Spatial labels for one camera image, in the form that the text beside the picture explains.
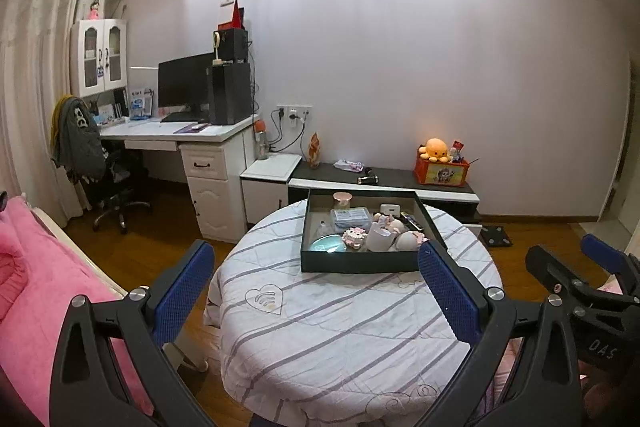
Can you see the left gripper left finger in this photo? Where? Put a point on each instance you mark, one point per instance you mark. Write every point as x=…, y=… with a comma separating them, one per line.
x=88, y=387

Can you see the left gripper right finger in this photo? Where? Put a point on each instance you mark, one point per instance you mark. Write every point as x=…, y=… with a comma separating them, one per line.
x=543, y=388

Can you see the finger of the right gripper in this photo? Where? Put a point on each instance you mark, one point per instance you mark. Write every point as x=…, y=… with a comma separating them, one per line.
x=625, y=268
x=559, y=279

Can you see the white round rabbit light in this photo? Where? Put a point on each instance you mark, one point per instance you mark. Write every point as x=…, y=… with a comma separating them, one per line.
x=404, y=242

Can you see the blue black box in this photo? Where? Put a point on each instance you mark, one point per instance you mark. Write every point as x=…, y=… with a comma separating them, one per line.
x=410, y=222

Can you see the white square charger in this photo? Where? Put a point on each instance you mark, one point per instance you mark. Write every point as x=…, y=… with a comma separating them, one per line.
x=390, y=210

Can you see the white plug night light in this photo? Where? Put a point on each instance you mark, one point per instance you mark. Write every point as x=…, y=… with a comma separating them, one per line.
x=379, y=240

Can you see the pink white brick cat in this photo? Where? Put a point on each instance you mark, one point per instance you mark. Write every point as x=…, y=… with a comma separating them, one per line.
x=355, y=238

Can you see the rose gold metal cup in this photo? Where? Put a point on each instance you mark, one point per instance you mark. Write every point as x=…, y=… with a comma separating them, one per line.
x=342, y=200

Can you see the clear glass jar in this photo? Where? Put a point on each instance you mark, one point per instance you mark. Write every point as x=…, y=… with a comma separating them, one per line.
x=324, y=229

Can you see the person's right hand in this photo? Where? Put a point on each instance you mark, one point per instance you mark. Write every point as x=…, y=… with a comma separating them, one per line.
x=610, y=398

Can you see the black floor scale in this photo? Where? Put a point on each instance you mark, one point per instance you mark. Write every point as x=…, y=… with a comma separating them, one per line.
x=494, y=236

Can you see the pink blanket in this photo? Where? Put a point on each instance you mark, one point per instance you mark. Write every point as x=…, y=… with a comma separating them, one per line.
x=39, y=276

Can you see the pink brick flower figure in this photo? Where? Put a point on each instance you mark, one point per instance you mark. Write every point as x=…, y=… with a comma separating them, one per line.
x=418, y=237

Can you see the red toy box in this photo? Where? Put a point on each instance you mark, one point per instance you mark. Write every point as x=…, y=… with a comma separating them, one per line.
x=451, y=174

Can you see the orange octopus plush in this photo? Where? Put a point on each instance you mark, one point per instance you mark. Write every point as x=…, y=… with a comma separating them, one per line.
x=434, y=150

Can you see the small baby doll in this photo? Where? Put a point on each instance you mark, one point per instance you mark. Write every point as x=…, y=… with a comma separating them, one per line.
x=389, y=223

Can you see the black office chair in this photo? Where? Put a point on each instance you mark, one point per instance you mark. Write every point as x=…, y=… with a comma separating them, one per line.
x=111, y=178

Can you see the small black gadget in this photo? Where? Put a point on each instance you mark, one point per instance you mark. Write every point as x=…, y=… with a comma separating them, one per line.
x=367, y=177

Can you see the black storage box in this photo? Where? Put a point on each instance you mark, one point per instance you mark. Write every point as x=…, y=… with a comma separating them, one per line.
x=318, y=208

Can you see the clear plastic case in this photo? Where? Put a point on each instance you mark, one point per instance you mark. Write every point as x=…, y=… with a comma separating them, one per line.
x=344, y=219

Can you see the grey jacket on chair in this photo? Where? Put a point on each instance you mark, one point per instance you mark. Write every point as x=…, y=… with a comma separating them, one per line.
x=75, y=144

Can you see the crumpled white packet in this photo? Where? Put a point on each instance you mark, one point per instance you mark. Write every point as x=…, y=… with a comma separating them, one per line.
x=349, y=165

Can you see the teal round tin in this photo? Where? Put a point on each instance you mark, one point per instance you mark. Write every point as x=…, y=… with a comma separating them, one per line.
x=329, y=244

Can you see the white desk with drawers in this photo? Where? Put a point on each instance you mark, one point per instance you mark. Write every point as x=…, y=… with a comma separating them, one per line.
x=213, y=159

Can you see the low black white cabinet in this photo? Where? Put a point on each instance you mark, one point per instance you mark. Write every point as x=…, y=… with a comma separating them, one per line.
x=460, y=202

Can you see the small white side cabinet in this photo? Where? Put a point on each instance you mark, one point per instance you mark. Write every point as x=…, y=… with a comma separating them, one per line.
x=265, y=185

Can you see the orange capped bottle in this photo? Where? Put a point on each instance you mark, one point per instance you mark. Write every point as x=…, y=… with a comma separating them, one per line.
x=261, y=139

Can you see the black computer monitor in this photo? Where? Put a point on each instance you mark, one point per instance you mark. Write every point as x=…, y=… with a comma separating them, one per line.
x=182, y=86

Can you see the black computer tower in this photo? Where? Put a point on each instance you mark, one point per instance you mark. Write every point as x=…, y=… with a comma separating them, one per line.
x=229, y=93

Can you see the black speaker on tower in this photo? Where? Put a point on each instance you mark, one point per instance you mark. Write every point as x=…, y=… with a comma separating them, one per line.
x=231, y=44

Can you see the beige curtain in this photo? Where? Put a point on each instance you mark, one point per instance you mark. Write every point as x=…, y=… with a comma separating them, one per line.
x=35, y=74

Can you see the wall power strip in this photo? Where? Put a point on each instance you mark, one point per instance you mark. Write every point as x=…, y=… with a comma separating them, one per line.
x=294, y=111

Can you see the white wall cupboard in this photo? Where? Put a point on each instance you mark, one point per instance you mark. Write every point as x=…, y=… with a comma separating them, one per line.
x=98, y=61

